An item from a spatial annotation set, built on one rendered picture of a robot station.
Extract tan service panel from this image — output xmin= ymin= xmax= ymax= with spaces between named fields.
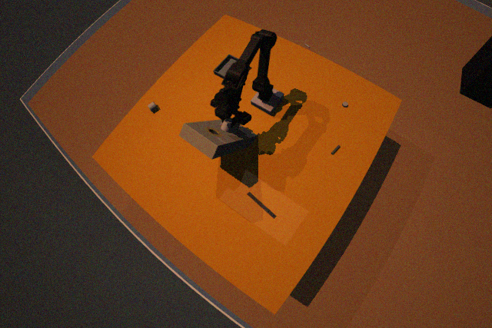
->
xmin=179 ymin=119 xmax=257 ymax=159

